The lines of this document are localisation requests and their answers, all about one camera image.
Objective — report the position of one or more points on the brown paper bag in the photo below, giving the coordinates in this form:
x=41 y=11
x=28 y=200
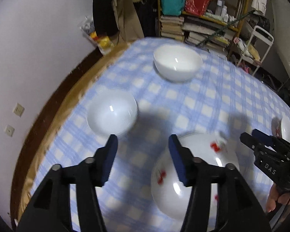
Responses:
x=253 y=52

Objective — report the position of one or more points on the white cherry-print plate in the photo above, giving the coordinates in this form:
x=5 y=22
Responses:
x=205 y=147

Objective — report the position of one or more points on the black rod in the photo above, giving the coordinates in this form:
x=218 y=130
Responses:
x=224 y=27

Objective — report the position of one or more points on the stack of old books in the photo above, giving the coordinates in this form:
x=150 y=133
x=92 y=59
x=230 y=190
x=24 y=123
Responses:
x=171 y=27

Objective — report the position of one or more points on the wooden shelf unit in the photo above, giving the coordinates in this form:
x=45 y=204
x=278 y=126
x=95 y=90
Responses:
x=243 y=7

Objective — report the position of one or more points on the black hanging pants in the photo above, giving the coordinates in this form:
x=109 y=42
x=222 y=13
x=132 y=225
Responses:
x=105 y=12

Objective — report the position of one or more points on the large plain white bowl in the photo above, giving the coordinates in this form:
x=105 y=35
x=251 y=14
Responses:
x=177 y=62

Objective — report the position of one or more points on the row of white bottles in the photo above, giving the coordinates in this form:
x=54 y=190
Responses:
x=222 y=11

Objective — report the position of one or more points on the person's right hand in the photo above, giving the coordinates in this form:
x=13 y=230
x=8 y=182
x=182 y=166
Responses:
x=272 y=199

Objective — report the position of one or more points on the cream recliner chair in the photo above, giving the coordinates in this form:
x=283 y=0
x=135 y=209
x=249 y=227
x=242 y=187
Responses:
x=284 y=29

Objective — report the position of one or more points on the white trolley cart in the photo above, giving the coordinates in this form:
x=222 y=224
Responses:
x=265 y=35

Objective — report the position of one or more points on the blue checked tablecloth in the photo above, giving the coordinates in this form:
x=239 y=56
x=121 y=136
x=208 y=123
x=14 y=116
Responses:
x=183 y=106

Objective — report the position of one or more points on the black hanging garment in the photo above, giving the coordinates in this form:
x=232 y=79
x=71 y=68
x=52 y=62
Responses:
x=147 y=9

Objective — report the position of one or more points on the red patterned bag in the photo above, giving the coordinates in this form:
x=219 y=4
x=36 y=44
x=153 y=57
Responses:
x=198 y=1

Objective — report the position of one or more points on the stacks of books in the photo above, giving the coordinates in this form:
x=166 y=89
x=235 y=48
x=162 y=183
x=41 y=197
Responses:
x=207 y=32

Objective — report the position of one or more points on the yellow plastic bag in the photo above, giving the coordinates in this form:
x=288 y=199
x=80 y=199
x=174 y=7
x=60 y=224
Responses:
x=104 y=42

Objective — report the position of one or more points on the white and blue plastic bag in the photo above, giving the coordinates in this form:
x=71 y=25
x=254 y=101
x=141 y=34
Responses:
x=88 y=26

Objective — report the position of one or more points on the beige hanging coat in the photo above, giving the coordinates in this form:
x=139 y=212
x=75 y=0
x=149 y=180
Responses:
x=128 y=17

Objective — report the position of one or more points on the small red-patterned bowl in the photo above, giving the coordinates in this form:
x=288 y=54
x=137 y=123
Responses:
x=286 y=127
x=111 y=113

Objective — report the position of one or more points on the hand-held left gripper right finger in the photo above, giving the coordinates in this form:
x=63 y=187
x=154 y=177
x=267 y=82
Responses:
x=177 y=159

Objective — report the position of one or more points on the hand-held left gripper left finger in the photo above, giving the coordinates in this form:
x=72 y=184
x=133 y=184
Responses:
x=110 y=159

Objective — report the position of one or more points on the wall socket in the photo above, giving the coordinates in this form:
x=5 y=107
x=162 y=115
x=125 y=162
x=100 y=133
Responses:
x=9 y=131
x=18 y=110

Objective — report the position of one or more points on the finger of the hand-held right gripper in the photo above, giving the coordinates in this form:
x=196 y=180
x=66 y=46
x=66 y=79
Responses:
x=264 y=136
x=251 y=142

